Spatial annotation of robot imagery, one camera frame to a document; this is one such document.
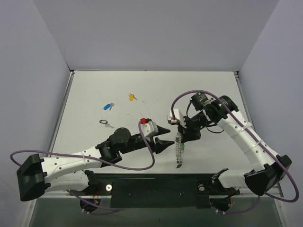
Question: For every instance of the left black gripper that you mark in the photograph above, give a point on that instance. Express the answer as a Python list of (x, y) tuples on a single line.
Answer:
[(153, 138)]

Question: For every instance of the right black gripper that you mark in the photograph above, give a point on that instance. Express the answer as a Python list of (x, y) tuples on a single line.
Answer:
[(187, 129)]

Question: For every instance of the green tag key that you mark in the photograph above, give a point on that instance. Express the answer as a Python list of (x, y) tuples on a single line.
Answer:
[(182, 146)]

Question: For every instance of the metal disc with keyrings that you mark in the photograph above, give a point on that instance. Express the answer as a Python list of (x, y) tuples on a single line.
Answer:
[(179, 159)]

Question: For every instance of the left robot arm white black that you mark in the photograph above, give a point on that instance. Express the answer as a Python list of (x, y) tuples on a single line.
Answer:
[(38, 175)]

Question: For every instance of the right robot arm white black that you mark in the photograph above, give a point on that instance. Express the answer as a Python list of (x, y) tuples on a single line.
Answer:
[(267, 166)]

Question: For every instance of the yellow tag key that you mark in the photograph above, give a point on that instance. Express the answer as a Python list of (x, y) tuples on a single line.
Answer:
[(132, 97)]

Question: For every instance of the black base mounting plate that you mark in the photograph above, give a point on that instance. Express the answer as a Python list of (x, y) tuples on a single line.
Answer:
[(158, 190)]

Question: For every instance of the blue tag key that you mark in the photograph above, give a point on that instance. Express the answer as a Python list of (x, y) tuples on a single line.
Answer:
[(108, 106)]

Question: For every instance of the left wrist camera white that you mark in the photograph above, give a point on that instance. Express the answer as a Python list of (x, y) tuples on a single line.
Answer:
[(149, 127)]

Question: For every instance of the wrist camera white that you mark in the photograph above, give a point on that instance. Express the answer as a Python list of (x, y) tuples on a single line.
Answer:
[(176, 118), (149, 127)]

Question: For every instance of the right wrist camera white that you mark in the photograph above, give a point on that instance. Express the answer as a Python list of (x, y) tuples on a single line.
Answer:
[(176, 118)]

